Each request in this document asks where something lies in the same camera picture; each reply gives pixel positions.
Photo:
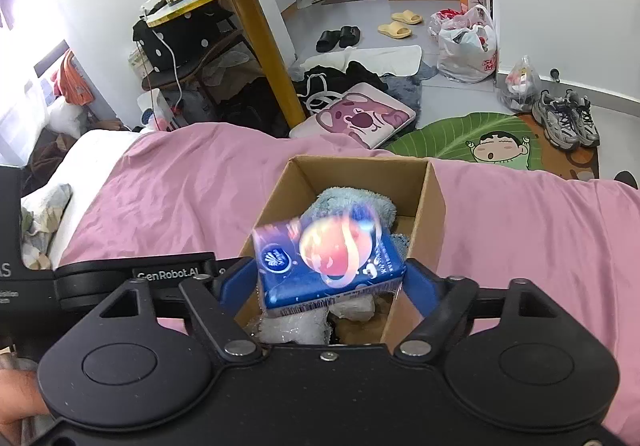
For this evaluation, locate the brown cardboard box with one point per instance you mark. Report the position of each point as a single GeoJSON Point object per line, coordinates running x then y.
{"type": "Point", "coordinates": [435, 226]}

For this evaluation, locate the black slipper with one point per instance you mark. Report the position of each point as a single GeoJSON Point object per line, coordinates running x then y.
{"type": "Point", "coordinates": [350, 36]}
{"type": "Point", "coordinates": [328, 41]}

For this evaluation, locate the dark wooden chair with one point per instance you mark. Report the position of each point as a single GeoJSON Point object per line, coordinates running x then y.
{"type": "Point", "coordinates": [220, 54]}

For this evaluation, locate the blue tissue pack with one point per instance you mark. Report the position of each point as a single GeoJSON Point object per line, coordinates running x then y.
{"type": "Point", "coordinates": [300, 276]}

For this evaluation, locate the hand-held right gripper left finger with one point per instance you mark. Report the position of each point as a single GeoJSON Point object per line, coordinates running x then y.
{"type": "Point", "coordinates": [239, 283]}

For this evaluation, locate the black round object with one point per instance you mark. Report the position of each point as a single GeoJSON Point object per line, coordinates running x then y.
{"type": "Point", "coordinates": [629, 180]}

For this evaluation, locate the clear plastic bag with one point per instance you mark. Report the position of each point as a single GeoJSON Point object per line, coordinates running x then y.
{"type": "Point", "coordinates": [295, 328]}

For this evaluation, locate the grey fluffy rug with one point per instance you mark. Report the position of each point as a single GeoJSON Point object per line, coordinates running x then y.
{"type": "Point", "coordinates": [405, 91]}

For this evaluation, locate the pink bed sheet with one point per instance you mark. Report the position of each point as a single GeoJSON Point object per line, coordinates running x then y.
{"type": "Point", "coordinates": [175, 201]}

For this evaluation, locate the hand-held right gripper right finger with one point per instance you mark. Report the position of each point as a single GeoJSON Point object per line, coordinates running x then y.
{"type": "Point", "coordinates": [420, 288]}

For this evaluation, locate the small clear trash bag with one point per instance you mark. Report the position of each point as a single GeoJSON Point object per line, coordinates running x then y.
{"type": "Point", "coordinates": [520, 86]}

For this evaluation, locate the grey sneaker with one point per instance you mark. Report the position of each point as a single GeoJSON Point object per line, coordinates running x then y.
{"type": "Point", "coordinates": [585, 119]}
{"type": "Point", "coordinates": [552, 121]}

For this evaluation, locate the light blue fluffy towel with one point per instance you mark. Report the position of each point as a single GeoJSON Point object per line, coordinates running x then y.
{"type": "Point", "coordinates": [340, 201]}

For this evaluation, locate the green leaf cartoon rug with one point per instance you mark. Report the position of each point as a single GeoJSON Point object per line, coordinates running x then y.
{"type": "Point", "coordinates": [440, 136]}

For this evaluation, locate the person's left forearm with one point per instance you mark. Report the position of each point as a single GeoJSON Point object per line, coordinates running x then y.
{"type": "Point", "coordinates": [20, 393]}

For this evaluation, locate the white stuffed bag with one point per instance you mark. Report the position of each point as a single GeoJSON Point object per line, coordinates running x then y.
{"type": "Point", "coordinates": [67, 116]}

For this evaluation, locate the black clothes pile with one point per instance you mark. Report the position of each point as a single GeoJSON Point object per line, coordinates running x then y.
{"type": "Point", "coordinates": [365, 74]}

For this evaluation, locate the yellow slipper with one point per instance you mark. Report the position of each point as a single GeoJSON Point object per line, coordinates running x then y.
{"type": "Point", "coordinates": [407, 18]}
{"type": "Point", "coordinates": [394, 31]}

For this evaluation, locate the small white appliance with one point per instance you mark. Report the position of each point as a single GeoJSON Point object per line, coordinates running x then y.
{"type": "Point", "coordinates": [160, 111]}

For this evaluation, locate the pink bear cushion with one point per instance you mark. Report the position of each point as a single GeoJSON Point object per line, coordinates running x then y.
{"type": "Point", "coordinates": [360, 119]}

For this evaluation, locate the white floor towel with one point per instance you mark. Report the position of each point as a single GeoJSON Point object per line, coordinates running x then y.
{"type": "Point", "coordinates": [390, 59]}

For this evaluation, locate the white and red shopping bag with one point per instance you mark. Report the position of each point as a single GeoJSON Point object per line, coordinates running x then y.
{"type": "Point", "coordinates": [465, 61]}

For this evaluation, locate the black polka dot bag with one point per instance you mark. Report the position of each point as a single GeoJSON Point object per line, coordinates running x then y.
{"type": "Point", "coordinates": [185, 39]}

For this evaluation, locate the brown blanket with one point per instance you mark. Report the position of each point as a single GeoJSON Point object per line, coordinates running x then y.
{"type": "Point", "coordinates": [52, 161]}

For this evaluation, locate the floral pillow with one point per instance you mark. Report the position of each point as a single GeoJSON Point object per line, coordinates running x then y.
{"type": "Point", "coordinates": [45, 226]}

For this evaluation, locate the white bed sheet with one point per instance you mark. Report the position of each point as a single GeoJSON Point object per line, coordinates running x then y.
{"type": "Point", "coordinates": [95, 166]}

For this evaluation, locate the round yellow-rimmed table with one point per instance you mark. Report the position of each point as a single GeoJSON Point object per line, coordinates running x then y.
{"type": "Point", "coordinates": [270, 51]}

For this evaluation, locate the orange cloth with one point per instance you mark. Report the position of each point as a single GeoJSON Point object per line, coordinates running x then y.
{"type": "Point", "coordinates": [75, 81]}

